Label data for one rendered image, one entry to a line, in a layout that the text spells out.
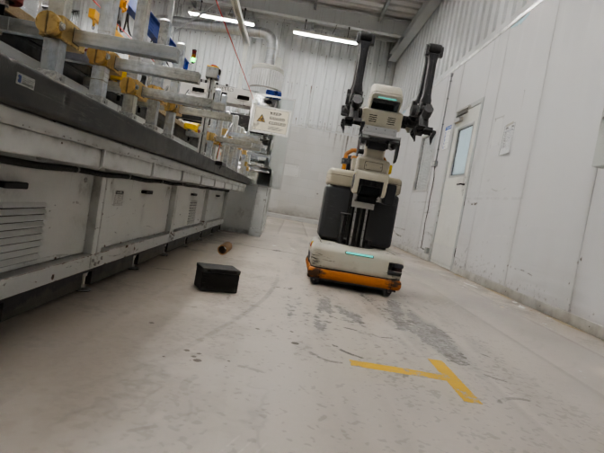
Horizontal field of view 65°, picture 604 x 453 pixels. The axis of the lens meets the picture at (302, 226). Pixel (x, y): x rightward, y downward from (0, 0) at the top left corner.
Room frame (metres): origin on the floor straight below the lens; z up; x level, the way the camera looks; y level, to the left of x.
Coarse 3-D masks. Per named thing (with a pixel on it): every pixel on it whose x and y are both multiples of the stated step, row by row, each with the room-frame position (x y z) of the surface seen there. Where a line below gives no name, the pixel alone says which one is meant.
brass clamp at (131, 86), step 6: (126, 78) 1.52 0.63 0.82; (120, 84) 1.52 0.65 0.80; (126, 84) 1.52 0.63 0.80; (132, 84) 1.52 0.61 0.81; (138, 84) 1.56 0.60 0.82; (144, 84) 1.61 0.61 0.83; (126, 90) 1.53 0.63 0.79; (132, 90) 1.53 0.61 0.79; (138, 90) 1.56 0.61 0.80; (138, 96) 1.57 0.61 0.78
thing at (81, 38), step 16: (0, 16) 1.09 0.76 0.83; (0, 32) 1.10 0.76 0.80; (16, 32) 1.10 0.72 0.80; (32, 32) 1.09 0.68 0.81; (80, 32) 1.09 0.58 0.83; (96, 32) 1.10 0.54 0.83; (96, 48) 1.11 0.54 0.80; (112, 48) 1.10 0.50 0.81; (128, 48) 1.10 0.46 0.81; (144, 48) 1.10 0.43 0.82; (160, 48) 1.10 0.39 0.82; (176, 48) 1.10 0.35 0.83
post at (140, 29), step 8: (144, 0) 1.55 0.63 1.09; (144, 8) 1.55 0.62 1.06; (136, 16) 1.55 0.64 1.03; (144, 16) 1.55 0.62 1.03; (136, 24) 1.55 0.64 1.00; (144, 24) 1.55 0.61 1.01; (136, 32) 1.55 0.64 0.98; (144, 32) 1.56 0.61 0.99; (144, 40) 1.57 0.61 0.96; (128, 72) 1.55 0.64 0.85; (128, 96) 1.55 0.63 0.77; (136, 96) 1.57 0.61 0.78; (128, 104) 1.55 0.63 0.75; (136, 104) 1.58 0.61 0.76
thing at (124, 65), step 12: (72, 60) 1.35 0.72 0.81; (84, 60) 1.34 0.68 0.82; (120, 60) 1.34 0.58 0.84; (132, 60) 1.35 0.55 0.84; (132, 72) 1.36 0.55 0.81; (144, 72) 1.35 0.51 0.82; (156, 72) 1.35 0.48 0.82; (168, 72) 1.35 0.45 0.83; (180, 72) 1.35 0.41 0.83; (192, 72) 1.35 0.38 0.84
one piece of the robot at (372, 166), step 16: (368, 112) 3.15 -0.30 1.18; (384, 112) 3.15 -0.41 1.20; (400, 128) 3.17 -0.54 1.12; (368, 144) 3.16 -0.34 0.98; (368, 160) 3.16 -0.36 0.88; (384, 160) 3.19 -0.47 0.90; (368, 176) 3.13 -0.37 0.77; (384, 176) 3.13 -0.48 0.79; (352, 192) 3.18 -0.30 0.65; (384, 192) 3.14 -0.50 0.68
